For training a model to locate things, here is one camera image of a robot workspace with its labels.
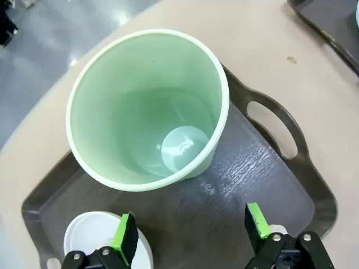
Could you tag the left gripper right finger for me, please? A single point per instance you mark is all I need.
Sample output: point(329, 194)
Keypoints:
point(256, 221)

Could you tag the white bowl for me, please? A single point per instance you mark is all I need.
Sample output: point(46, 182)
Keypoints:
point(87, 232)

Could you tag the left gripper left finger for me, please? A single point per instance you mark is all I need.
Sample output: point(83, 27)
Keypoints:
point(124, 238)

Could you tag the black floor equipment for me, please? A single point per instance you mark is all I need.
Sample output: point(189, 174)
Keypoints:
point(7, 19)

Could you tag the pale green tall cup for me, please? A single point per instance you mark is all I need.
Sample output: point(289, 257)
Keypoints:
point(126, 98)

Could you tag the light blue bowl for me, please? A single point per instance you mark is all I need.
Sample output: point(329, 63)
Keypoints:
point(357, 15)

